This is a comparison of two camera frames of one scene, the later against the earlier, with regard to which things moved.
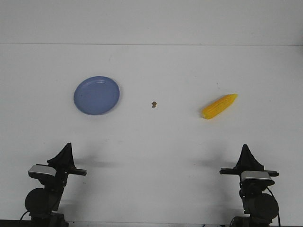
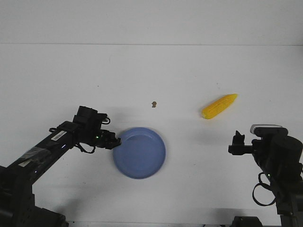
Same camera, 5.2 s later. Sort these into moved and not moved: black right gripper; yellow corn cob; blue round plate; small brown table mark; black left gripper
Moved: blue round plate; black left gripper; black right gripper
Not moved: small brown table mark; yellow corn cob
